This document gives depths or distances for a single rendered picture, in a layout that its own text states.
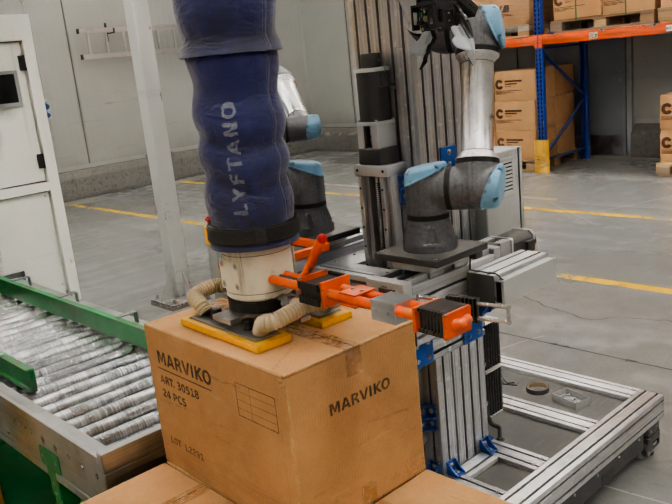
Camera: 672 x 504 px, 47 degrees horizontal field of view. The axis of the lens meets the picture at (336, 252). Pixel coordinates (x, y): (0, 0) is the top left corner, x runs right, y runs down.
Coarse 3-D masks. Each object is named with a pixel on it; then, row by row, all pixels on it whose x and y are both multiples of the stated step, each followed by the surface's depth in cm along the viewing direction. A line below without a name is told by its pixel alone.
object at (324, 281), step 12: (312, 276) 174; (324, 276) 175; (336, 276) 174; (348, 276) 171; (300, 288) 170; (312, 288) 167; (324, 288) 166; (336, 288) 169; (300, 300) 172; (312, 300) 168; (324, 300) 167
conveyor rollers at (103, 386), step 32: (0, 320) 358; (32, 320) 358; (64, 320) 350; (32, 352) 313; (64, 352) 306; (96, 352) 304; (128, 352) 303; (64, 384) 276; (96, 384) 275; (128, 384) 273; (64, 416) 249; (96, 416) 247; (128, 416) 244
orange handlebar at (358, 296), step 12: (300, 240) 217; (312, 240) 214; (300, 252) 203; (276, 276) 181; (348, 288) 168; (360, 288) 164; (372, 288) 163; (336, 300) 165; (348, 300) 162; (360, 300) 159; (396, 312) 151; (408, 312) 149; (456, 324) 141; (468, 324) 142
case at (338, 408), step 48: (192, 336) 189; (336, 336) 179; (384, 336) 178; (192, 384) 190; (240, 384) 173; (288, 384) 160; (336, 384) 169; (384, 384) 180; (192, 432) 196; (240, 432) 178; (288, 432) 163; (336, 432) 171; (384, 432) 182; (240, 480) 183; (288, 480) 167; (336, 480) 173; (384, 480) 184
